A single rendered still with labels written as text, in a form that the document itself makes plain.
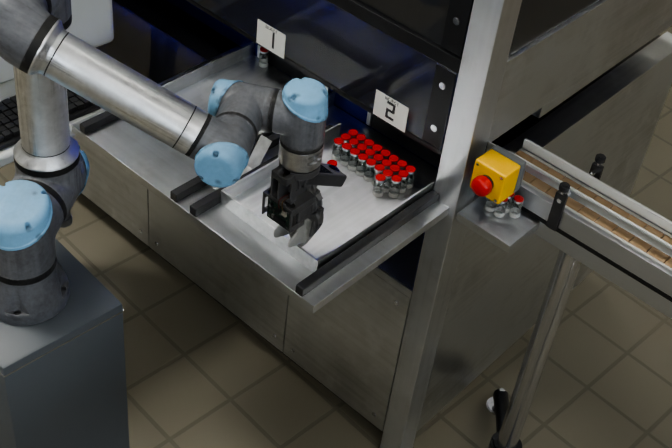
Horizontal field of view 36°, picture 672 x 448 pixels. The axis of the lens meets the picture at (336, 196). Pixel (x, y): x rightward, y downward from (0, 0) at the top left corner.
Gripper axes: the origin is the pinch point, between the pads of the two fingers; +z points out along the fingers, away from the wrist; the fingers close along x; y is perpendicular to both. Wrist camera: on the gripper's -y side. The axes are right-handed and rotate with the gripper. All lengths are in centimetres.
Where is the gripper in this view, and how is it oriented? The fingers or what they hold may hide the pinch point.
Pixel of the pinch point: (300, 240)
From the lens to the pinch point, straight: 193.1
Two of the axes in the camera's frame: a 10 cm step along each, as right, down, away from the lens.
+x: 7.4, 4.9, -4.6
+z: -0.9, 7.5, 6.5
